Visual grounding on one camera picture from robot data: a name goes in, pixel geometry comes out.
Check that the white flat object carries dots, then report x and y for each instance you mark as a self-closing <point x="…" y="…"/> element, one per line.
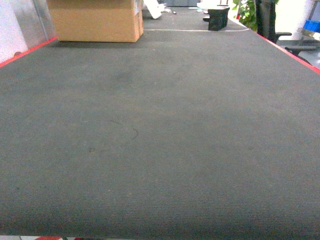
<point x="153" y="7"/>

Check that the black stacked blocks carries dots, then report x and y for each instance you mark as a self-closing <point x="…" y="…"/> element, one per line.
<point x="217" y="18"/>

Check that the brown cardboard box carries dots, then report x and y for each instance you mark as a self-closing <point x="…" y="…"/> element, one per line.
<point x="116" y="21"/>

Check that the green potted plant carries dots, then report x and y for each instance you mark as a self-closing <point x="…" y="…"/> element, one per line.
<point x="246" y="13"/>

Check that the black office chair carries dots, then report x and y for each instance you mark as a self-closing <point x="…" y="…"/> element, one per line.
<point x="265" y="12"/>

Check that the blue bin in background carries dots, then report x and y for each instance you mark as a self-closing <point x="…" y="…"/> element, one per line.
<point x="312" y="25"/>

